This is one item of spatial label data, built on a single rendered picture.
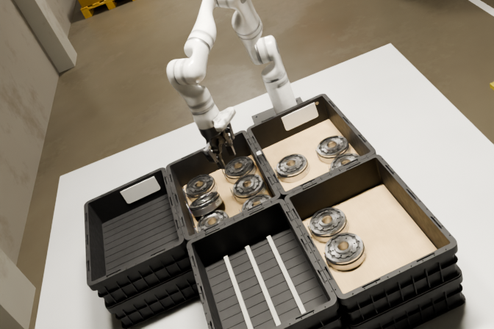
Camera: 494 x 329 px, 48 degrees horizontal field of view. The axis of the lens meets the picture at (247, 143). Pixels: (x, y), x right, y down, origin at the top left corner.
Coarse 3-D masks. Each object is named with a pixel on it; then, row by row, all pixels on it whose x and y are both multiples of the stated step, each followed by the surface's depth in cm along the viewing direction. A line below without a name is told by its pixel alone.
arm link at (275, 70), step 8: (264, 40) 197; (272, 40) 196; (264, 48) 196; (272, 48) 196; (264, 56) 197; (272, 56) 197; (280, 56) 202; (272, 64) 204; (280, 64) 201; (264, 72) 205; (272, 72) 202; (280, 72) 202; (264, 80) 206; (272, 80) 203
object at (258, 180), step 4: (244, 176) 178; (248, 176) 178; (252, 176) 178; (256, 176) 176; (260, 176) 176; (240, 180) 178; (256, 180) 175; (260, 180) 174; (236, 184) 177; (256, 184) 173; (260, 184) 173; (236, 188) 176; (252, 188) 173; (256, 188) 172; (260, 188) 172; (236, 192) 173; (240, 192) 173; (244, 192) 172; (248, 192) 172; (252, 192) 171; (256, 192) 171; (240, 196) 172; (244, 196) 171; (248, 196) 171
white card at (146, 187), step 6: (150, 180) 186; (156, 180) 187; (132, 186) 185; (138, 186) 186; (144, 186) 186; (150, 186) 187; (156, 186) 188; (126, 192) 186; (132, 192) 187; (138, 192) 187; (144, 192) 188; (150, 192) 188; (126, 198) 187; (132, 198) 188; (138, 198) 188
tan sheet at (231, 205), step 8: (256, 168) 185; (216, 176) 189; (224, 176) 187; (224, 184) 184; (232, 184) 182; (224, 192) 181; (224, 200) 177; (232, 200) 176; (216, 208) 176; (224, 208) 175; (232, 208) 173; (240, 208) 172; (200, 216) 176
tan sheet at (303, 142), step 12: (300, 132) 192; (312, 132) 190; (324, 132) 188; (336, 132) 185; (276, 144) 192; (288, 144) 189; (300, 144) 187; (312, 144) 185; (276, 156) 186; (312, 156) 180; (312, 168) 175; (324, 168) 173; (300, 180) 173
